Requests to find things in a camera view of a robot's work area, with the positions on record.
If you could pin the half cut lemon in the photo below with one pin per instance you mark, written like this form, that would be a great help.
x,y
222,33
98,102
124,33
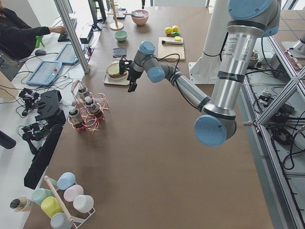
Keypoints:
x,y
177,38

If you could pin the white cup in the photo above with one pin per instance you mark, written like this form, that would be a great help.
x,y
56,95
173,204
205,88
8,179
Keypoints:
x,y
83,203

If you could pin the light blue cup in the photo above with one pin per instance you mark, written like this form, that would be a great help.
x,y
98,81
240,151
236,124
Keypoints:
x,y
66,180

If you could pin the bread slice with egg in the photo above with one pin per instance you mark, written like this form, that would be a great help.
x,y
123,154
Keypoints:
x,y
117,76

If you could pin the tea bottle white cap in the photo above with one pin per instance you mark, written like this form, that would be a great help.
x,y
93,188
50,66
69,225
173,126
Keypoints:
x,y
91,105

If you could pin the black computer mouse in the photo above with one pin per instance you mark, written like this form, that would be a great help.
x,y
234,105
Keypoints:
x,y
40,52

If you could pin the mint green bowl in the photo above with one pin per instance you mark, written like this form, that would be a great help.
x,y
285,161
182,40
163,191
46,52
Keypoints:
x,y
121,35

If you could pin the grey blue cup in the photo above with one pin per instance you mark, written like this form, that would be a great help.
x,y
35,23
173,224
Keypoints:
x,y
60,221

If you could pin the pink cup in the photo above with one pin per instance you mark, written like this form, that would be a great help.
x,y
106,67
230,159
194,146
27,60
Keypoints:
x,y
72,192

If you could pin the copper wire bottle rack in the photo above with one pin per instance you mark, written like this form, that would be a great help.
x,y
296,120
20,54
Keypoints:
x,y
90,122

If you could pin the metal ice scoop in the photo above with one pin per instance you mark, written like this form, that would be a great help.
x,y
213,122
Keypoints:
x,y
136,14

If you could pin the wooden rack handle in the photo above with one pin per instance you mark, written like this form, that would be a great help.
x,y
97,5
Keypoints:
x,y
61,203

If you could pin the folded grey cloth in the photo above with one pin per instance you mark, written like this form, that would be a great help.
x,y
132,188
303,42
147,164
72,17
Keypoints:
x,y
119,52

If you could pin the steel knife black tip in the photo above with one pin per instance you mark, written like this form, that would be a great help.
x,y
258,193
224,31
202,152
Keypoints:
x,y
164,42

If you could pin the wooden cutting board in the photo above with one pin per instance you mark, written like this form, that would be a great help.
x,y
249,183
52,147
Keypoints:
x,y
166,49

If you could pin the wooden mug tree stand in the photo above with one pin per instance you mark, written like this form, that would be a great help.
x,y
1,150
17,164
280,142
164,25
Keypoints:
x,y
116,26

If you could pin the white round plate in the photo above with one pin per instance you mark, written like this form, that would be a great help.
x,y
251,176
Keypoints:
x,y
107,71

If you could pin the yellow cup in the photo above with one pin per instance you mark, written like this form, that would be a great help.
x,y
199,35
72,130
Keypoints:
x,y
50,206

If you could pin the whole yellow lemon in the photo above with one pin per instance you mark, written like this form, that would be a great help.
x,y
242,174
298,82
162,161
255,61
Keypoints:
x,y
168,30
175,28

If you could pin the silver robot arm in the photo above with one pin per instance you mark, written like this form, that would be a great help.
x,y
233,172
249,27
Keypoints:
x,y
247,21

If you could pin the blue teach pendant near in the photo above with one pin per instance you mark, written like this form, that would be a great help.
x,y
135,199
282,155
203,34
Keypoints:
x,y
45,73

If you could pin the blue teach pendant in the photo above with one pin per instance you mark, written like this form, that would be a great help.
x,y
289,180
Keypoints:
x,y
45,73
67,55

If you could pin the cream rabbit tray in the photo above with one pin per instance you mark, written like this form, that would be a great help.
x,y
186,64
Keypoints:
x,y
121,82

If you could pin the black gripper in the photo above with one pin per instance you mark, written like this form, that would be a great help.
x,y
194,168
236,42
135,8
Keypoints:
x,y
135,76

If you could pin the mint green cup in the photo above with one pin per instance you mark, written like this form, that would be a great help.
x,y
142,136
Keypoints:
x,y
40,194

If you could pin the seated person in black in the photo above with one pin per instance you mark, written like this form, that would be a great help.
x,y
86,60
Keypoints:
x,y
17,38

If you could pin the blue teach pendant far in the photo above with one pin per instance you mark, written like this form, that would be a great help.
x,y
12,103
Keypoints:
x,y
67,55

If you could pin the plain bread slice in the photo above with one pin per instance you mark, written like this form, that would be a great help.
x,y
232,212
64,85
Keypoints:
x,y
114,69

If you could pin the aluminium frame post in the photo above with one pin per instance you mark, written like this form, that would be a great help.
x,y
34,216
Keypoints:
x,y
63,12

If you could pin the pink bowl of ice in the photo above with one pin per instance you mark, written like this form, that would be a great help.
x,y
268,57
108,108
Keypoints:
x,y
140,21

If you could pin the brown paper cup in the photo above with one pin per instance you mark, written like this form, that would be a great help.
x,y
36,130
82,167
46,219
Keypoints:
x,y
21,204

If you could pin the green lime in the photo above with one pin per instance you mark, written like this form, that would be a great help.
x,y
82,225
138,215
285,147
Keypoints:
x,y
174,34

